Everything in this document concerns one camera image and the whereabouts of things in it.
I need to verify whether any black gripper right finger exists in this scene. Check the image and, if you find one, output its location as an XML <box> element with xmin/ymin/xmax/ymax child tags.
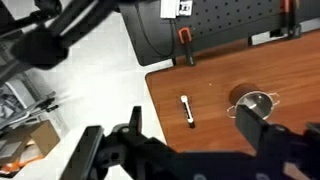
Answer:
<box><xmin>235</xmin><ymin>104</ymin><xmax>278</xmax><ymax>155</ymax></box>

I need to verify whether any small steel pot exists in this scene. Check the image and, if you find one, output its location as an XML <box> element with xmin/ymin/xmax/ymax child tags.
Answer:
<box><xmin>226</xmin><ymin>91</ymin><xmax>281</xmax><ymax>121</ymax></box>

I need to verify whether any black perforated breadboard table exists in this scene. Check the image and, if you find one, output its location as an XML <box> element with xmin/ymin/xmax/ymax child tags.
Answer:
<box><xmin>118</xmin><ymin>0</ymin><xmax>320</xmax><ymax>67</ymax></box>

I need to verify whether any orange and black bar clamp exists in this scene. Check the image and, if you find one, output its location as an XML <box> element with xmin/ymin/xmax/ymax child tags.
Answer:
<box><xmin>177</xmin><ymin>26</ymin><xmax>197</xmax><ymax>67</ymax></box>
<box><xmin>269</xmin><ymin>0</ymin><xmax>303</xmax><ymax>40</ymax></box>

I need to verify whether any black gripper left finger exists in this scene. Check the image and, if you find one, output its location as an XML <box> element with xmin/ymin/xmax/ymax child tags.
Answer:
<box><xmin>59</xmin><ymin>125</ymin><xmax>105</xmax><ymax>180</ymax></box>

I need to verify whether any white labelled box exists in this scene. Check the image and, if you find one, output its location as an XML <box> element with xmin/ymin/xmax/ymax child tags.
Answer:
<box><xmin>159</xmin><ymin>0</ymin><xmax>194</xmax><ymax>20</ymax></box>

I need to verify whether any black and white marker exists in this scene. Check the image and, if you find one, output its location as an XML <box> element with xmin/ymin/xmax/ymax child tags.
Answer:
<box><xmin>180</xmin><ymin>94</ymin><xmax>196</xmax><ymax>129</ymax></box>

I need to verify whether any small brown cardboard box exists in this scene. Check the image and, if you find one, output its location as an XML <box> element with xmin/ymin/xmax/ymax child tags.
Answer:
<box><xmin>0</xmin><ymin>119</ymin><xmax>61</xmax><ymax>178</ymax></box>

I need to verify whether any stack of printed papers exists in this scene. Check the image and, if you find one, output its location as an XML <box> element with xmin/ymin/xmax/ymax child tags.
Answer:
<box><xmin>0</xmin><ymin>70</ymin><xmax>60</xmax><ymax>132</ymax></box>

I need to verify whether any black cable on breadboard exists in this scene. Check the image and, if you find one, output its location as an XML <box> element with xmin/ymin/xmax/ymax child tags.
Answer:
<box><xmin>134</xmin><ymin>3</ymin><xmax>178</xmax><ymax>58</ymax></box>

